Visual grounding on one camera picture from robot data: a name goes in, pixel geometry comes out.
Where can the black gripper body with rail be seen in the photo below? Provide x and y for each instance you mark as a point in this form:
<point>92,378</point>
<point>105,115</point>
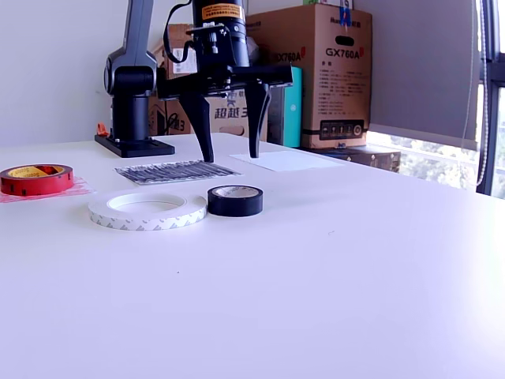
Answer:
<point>240,75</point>

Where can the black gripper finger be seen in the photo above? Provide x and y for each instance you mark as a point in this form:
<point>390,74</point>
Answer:
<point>256,114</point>
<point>201,122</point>

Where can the black tape roll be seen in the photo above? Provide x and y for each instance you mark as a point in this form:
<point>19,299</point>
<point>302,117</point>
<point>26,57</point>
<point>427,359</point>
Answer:
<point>236,207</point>

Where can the white tape roll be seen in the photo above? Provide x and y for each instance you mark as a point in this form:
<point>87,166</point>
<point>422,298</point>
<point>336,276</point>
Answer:
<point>150,223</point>

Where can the red tape roll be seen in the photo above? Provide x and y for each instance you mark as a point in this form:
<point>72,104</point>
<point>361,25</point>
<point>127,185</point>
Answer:
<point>35,187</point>

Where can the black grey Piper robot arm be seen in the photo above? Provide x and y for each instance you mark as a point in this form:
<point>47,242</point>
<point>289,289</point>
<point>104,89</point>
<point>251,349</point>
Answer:
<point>130,114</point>

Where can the blue tape strip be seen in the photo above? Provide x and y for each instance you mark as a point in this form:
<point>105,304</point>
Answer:
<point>345,16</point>

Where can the cardboard box with blue print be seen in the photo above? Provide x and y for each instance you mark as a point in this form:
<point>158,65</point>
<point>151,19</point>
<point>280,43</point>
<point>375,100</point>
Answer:
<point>230,120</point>

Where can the white plastic bag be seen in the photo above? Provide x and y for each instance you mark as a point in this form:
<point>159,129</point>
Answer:
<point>254,51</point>

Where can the teal sided product box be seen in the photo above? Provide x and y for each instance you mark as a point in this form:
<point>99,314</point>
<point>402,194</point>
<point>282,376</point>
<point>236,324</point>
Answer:
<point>294,118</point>

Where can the blank white paper sheet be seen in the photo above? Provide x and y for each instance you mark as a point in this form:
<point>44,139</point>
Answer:
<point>300,160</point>

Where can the black scribbled paper sheet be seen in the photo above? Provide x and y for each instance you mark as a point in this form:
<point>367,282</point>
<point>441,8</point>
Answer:
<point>158,173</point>

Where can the small labelled cardboard box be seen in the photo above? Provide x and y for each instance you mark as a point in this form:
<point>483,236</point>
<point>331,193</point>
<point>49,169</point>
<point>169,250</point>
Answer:
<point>179,37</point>

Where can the tall GX760A cardboard box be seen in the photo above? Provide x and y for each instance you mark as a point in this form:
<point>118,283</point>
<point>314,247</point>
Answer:
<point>339,98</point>

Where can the orange clamp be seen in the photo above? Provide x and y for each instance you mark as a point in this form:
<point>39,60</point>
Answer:
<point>102,129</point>

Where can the red scribbled paper sheet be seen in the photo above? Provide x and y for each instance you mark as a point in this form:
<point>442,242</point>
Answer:
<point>83,189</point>

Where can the grey roller blind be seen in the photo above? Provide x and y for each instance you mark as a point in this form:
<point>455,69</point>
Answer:
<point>414,59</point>

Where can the wrist camera board on bracket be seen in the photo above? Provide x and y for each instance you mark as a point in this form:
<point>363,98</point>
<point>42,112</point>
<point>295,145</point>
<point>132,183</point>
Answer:
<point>213,39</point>

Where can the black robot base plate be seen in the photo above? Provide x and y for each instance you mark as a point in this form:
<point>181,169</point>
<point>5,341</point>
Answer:
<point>138,149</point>

